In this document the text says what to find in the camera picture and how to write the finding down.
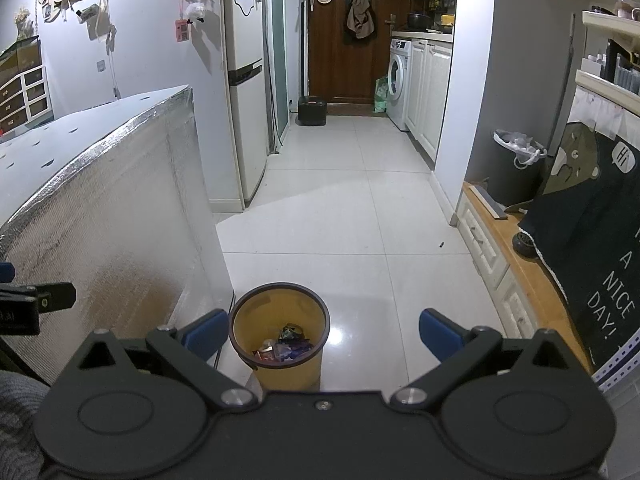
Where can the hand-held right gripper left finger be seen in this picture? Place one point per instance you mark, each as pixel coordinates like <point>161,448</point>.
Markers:
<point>205,335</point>

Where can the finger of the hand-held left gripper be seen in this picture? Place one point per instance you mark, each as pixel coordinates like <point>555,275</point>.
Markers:
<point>6,271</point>
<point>55,297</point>

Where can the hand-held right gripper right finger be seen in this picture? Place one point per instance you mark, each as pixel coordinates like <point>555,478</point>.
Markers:
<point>442,335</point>

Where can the yellow waste bin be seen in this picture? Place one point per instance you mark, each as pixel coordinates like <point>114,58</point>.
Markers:
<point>250,325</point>

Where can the pile of wrappers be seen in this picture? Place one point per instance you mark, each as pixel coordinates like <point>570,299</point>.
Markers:
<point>287,345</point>

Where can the grey trash bin white liner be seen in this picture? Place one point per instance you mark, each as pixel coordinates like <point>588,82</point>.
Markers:
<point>520,180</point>

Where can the white low drawer cabinet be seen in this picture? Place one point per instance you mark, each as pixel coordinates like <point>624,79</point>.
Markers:
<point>480,240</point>

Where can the grey knit clothing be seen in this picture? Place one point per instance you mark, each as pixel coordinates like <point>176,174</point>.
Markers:
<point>17,420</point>

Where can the foil-covered table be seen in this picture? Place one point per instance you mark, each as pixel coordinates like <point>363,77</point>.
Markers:
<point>125,210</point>

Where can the grey flat board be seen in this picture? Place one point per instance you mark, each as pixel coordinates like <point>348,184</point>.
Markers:
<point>492,205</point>

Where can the black printed cloth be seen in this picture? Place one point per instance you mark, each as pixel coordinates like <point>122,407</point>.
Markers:
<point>590,240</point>

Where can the white drawer unit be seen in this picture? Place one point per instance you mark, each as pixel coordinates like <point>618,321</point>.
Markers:
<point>30,95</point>

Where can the brown storage box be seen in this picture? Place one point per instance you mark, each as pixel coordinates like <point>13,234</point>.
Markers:
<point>22,57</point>

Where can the white refrigerator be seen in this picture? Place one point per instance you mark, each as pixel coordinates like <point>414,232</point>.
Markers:
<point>245,110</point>

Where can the white kitchen cabinets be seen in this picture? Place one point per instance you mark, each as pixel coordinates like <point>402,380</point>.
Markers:
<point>425,95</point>

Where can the green plastic bag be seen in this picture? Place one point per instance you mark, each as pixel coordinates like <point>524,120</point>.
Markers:
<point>381,95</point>

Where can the black floor box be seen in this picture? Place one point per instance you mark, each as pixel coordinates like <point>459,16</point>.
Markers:
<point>312,111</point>

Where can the dried flower bunch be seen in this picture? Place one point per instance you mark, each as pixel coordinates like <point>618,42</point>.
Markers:
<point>23,20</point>

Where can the white washing machine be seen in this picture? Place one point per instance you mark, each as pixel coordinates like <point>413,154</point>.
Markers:
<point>398,80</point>

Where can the frosted glass sliding door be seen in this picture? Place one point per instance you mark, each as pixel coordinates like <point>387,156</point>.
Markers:
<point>280,60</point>

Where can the brown wooden door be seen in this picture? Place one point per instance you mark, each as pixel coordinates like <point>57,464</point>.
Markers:
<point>335,60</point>

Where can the pink hanging tag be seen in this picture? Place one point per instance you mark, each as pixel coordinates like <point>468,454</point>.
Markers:
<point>182,31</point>

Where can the black cooking pot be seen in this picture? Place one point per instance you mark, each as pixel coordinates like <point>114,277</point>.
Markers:
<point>419,21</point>

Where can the row of toiletry bottles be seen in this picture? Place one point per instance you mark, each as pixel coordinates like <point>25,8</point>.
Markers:
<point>625,75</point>

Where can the white plush toy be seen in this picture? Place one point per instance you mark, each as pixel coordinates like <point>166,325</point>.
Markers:
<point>195,11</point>

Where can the brown hanging bag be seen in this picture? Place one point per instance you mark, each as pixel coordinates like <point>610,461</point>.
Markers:
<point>361,15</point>

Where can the cream wall shelf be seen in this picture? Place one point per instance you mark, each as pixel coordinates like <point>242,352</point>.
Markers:
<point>610,22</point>

